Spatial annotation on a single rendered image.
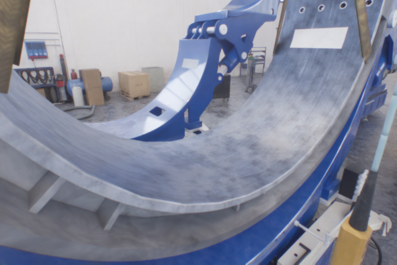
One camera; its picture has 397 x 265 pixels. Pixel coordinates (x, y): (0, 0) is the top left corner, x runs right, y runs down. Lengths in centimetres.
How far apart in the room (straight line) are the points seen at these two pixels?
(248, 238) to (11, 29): 136
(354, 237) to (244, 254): 65
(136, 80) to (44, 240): 800
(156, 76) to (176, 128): 694
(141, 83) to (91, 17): 305
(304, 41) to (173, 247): 170
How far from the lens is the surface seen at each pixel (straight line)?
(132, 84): 846
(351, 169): 211
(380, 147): 77
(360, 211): 85
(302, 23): 206
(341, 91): 169
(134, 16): 1027
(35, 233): 64
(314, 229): 187
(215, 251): 134
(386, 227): 222
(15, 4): 53
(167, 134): 293
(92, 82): 810
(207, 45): 309
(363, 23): 174
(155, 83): 981
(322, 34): 195
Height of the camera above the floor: 204
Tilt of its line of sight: 19 degrees down
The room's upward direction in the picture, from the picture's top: straight up
